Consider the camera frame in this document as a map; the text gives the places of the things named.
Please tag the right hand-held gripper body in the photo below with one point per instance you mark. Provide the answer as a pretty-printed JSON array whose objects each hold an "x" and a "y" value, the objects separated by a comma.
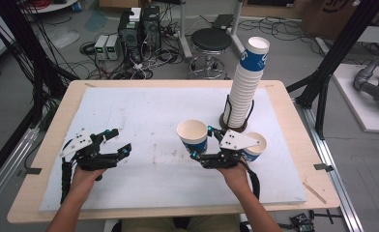
[{"x": 224, "y": 161}]

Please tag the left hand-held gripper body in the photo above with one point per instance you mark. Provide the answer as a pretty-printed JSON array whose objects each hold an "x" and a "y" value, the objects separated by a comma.
[{"x": 92, "y": 161}]

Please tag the blue and white paper cup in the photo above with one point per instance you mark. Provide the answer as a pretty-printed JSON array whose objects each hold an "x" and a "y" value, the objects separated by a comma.
[
  {"x": 256, "y": 151},
  {"x": 192, "y": 130}
]

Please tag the stack of paper cups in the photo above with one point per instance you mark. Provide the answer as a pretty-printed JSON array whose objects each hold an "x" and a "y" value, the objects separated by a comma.
[{"x": 245, "y": 90}]

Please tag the person's left hand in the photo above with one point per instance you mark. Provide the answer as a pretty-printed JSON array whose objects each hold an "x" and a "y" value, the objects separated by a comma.
[{"x": 86, "y": 180}]

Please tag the person's right hand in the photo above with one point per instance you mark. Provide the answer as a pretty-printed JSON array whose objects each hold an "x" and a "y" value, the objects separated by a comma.
[{"x": 237, "y": 179}]

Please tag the white foam mat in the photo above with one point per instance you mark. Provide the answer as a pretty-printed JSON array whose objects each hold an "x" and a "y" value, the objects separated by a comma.
[{"x": 145, "y": 180}]

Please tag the dark tape piece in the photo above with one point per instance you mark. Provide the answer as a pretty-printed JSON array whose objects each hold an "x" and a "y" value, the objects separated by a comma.
[
  {"x": 29, "y": 171},
  {"x": 324, "y": 167}
]

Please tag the person's khaki pants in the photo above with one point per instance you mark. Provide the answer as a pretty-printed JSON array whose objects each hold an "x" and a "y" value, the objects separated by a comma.
[{"x": 178, "y": 225}]

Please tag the grey power supply unit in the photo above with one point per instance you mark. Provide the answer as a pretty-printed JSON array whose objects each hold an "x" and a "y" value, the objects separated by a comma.
[
  {"x": 100, "y": 47},
  {"x": 113, "y": 47}
]

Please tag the black round stool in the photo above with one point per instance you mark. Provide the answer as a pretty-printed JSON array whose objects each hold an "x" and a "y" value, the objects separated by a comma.
[{"x": 210, "y": 40}]

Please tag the thin wooden stick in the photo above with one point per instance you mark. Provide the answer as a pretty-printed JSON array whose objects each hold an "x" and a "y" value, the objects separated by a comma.
[{"x": 314, "y": 193}]

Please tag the green circuit board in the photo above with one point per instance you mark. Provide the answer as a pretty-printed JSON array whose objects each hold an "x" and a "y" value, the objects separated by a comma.
[{"x": 302, "y": 223}]

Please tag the black computer tower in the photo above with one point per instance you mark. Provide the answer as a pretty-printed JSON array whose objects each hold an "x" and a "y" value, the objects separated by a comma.
[
  {"x": 129, "y": 35},
  {"x": 151, "y": 27}
]

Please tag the white table leg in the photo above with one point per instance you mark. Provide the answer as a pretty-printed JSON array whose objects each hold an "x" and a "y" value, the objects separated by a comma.
[
  {"x": 184, "y": 32},
  {"x": 236, "y": 29}
]

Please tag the flat black device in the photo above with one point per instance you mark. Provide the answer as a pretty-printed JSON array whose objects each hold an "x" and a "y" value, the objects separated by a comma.
[{"x": 222, "y": 21}]

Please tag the small white box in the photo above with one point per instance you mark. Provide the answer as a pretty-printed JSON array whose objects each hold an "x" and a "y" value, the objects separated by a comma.
[{"x": 135, "y": 14}]

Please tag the white floor platform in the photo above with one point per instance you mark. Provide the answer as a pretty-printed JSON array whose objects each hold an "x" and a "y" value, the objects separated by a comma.
[{"x": 364, "y": 112}]

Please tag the brown cardboard box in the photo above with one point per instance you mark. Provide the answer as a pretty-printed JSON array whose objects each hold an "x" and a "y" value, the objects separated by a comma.
[{"x": 326, "y": 19}]

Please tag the aluminium rail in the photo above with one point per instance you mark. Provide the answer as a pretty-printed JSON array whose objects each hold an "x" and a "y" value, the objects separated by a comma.
[
  {"x": 342, "y": 190},
  {"x": 7, "y": 174}
]

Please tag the black metal frame post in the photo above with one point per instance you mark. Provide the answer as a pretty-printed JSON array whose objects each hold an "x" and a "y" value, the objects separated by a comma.
[
  {"x": 26, "y": 48},
  {"x": 335, "y": 54}
]

